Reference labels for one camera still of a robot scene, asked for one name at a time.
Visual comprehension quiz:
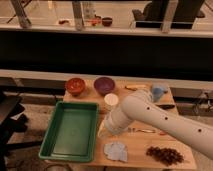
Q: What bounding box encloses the dark bowl on far table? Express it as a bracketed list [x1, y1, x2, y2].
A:
[102, 17, 113, 27]

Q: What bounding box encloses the bunch of dark grapes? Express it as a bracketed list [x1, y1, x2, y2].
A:
[146, 146, 184, 166]

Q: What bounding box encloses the yellow banana piece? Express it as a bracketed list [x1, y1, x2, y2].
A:
[125, 85, 147, 91]

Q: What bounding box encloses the purple bowl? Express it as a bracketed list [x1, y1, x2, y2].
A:
[94, 77, 115, 95]

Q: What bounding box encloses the black handled tool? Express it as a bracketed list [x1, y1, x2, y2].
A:
[157, 104, 175, 110]

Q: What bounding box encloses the green plastic tray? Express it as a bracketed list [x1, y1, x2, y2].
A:
[39, 101, 99, 163]

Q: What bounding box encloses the white paper cup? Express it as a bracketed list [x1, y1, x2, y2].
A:
[104, 93, 119, 110]

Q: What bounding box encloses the black office chair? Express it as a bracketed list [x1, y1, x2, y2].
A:
[132, 0, 205, 29]

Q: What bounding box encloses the black equipment at left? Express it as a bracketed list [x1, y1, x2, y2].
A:
[0, 91, 29, 171]

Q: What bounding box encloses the light blue towel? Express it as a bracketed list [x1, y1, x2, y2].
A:
[104, 142, 128, 162]

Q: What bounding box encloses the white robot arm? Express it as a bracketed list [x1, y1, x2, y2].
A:
[98, 89, 213, 160]

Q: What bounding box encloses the red bowl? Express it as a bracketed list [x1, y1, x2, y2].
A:
[65, 78, 86, 96]

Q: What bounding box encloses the silver metal utensil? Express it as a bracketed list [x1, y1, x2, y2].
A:
[127, 128, 156, 133]

